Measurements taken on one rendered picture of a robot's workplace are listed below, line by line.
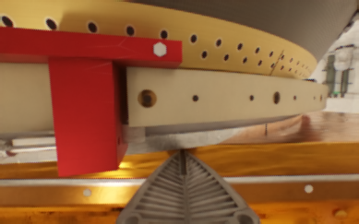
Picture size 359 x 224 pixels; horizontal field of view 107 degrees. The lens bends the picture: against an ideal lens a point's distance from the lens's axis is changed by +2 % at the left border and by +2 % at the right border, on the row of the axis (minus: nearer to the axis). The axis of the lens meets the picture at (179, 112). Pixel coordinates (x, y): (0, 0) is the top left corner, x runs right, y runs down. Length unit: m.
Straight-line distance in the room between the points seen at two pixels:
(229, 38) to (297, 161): 0.19
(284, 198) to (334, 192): 0.07
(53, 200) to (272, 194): 0.31
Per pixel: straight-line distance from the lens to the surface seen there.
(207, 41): 0.17
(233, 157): 0.21
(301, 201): 0.29
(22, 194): 0.31
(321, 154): 0.28
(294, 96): 0.23
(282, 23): 0.26
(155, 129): 0.17
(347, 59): 6.96
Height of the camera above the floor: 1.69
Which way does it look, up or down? 5 degrees up
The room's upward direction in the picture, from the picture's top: 179 degrees clockwise
